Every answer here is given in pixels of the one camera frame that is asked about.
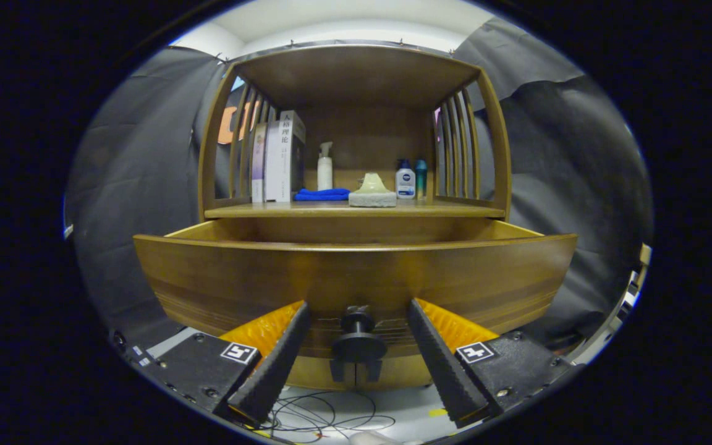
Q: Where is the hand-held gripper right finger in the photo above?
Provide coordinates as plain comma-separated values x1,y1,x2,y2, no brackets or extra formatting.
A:
407,298,582,428

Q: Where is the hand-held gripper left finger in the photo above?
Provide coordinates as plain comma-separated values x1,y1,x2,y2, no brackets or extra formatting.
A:
122,300,312,427

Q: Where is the black drawer knob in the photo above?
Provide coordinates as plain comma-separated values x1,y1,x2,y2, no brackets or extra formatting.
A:
330,305,388,364

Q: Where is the wooden drawer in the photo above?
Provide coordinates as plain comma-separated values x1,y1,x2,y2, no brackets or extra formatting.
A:
132,219,578,375

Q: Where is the pale grey sponge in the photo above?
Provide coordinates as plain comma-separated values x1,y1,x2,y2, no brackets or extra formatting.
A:
349,190,397,208

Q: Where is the wooden cabinet door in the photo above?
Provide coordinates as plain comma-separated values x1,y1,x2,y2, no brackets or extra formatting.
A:
287,355,357,390
356,355,432,390

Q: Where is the wooden countertop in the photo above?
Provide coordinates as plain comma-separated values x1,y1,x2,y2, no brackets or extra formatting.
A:
204,199,506,219

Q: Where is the wooden cabinet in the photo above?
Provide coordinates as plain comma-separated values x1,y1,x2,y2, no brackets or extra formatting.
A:
197,42,512,391

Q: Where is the blue folded cloth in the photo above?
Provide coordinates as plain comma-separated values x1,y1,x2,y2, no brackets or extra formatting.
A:
294,188,351,202

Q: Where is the white lotion bottle blue cap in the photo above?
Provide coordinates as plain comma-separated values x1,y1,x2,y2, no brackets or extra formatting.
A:
396,159,417,200

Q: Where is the white pump bottle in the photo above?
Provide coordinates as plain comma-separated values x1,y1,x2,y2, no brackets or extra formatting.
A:
317,142,334,191

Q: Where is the thick white book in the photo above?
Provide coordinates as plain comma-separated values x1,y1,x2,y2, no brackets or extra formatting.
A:
265,110,306,203

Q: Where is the black floor cable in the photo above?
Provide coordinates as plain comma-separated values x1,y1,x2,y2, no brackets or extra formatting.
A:
257,391,397,443

